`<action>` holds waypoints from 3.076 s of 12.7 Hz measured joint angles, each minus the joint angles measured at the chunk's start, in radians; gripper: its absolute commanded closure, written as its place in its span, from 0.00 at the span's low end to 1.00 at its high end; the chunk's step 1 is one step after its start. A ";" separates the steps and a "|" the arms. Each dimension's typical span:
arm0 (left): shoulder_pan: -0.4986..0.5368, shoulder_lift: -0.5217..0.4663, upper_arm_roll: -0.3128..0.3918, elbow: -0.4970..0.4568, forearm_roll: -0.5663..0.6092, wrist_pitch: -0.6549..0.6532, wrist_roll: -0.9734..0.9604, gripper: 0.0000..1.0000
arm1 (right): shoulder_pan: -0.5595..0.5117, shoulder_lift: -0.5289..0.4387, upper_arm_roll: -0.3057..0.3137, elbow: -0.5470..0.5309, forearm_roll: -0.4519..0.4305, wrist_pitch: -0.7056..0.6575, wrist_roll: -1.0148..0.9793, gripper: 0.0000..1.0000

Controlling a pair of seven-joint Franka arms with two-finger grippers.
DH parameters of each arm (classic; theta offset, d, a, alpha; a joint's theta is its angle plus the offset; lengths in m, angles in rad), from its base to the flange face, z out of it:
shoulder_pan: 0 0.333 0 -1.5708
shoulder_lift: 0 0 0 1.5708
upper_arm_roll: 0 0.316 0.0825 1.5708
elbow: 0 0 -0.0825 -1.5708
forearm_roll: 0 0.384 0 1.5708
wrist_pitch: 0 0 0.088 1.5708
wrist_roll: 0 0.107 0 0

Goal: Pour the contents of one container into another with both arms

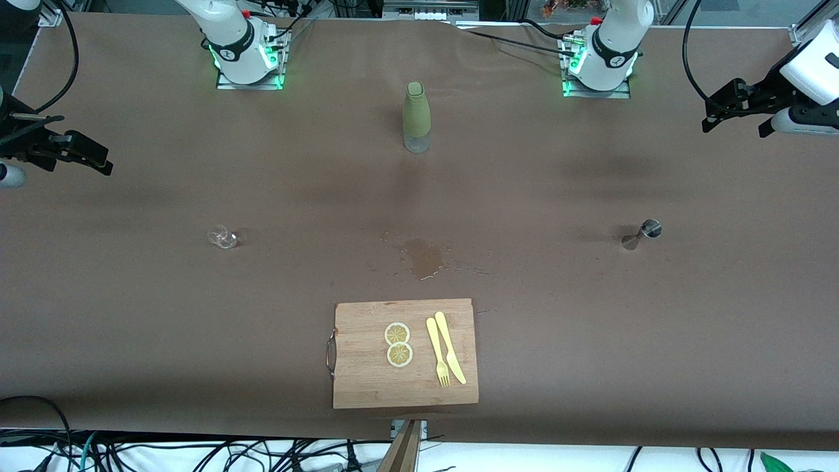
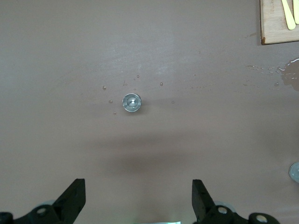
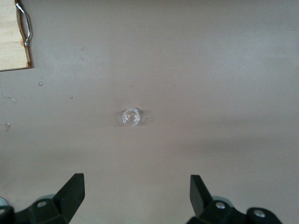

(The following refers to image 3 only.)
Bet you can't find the small clear glass beaker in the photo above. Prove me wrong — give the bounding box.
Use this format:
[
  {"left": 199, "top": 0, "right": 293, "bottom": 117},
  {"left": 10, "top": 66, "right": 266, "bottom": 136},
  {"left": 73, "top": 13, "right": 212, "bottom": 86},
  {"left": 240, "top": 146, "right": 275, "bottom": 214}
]
[{"left": 121, "top": 107, "right": 142, "bottom": 128}]

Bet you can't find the wooden cutting board with handle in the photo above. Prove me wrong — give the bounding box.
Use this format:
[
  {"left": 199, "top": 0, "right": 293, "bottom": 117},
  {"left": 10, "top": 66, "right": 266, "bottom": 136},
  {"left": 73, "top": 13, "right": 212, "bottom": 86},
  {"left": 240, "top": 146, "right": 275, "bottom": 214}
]
[{"left": 0, "top": 0, "right": 33, "bottom": 72}]

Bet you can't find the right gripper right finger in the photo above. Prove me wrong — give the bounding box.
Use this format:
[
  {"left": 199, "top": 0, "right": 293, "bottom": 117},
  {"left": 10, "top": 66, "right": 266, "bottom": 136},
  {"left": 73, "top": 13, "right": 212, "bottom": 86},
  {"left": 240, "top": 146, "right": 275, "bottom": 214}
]
[{"left": 186, "top": 175, "right": 282, "bottom": 224}]

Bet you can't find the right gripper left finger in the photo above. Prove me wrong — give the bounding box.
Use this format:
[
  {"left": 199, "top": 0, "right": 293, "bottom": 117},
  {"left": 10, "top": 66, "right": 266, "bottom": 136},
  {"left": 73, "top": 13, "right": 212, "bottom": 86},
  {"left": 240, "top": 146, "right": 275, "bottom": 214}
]
[{"left": 0, "top": 173, "right": 85, "bottom": 224}]

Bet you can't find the brown paper table cover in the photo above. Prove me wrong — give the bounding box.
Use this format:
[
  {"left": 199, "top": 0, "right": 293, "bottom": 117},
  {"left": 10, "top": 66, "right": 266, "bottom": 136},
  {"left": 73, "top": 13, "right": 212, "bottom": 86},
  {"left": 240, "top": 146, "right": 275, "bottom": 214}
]
[{"left": 0, "top": 0, "right": 299, "bottom": 224}]

